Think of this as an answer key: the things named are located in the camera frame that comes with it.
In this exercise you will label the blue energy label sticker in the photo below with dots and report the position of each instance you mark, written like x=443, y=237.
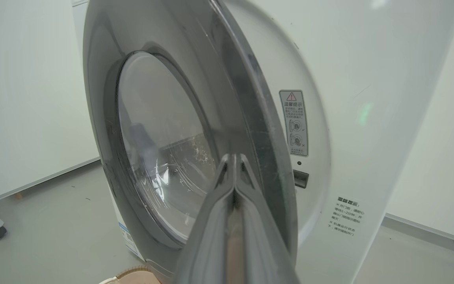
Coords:
x=127, y=238

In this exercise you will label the grey warning sticker red triangle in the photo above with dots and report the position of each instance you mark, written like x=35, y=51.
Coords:
x=294, y=122

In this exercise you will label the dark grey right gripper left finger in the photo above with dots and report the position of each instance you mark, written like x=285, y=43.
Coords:
x=207, y=236

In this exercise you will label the white washing machine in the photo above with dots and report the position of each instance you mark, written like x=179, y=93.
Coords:
x=369, y=79

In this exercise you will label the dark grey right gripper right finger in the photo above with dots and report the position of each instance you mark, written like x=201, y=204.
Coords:
x=264, y=244

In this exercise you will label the cream perforated laundry basket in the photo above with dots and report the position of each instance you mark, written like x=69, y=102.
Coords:
x=136, y=276

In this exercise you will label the round glass washing machine door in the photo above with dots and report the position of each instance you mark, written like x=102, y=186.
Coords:
x=160, y=118

